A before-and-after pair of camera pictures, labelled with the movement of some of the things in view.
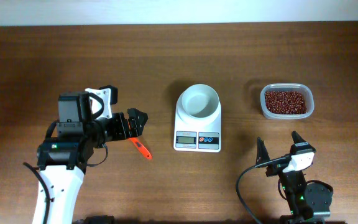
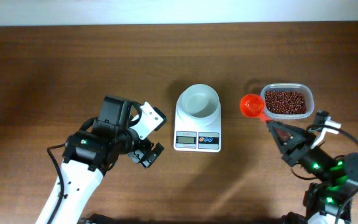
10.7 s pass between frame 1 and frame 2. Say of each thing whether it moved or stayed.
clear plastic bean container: stayed
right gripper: moved
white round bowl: stayed
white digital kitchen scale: stayed
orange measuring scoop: moved
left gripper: moved
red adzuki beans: stayed
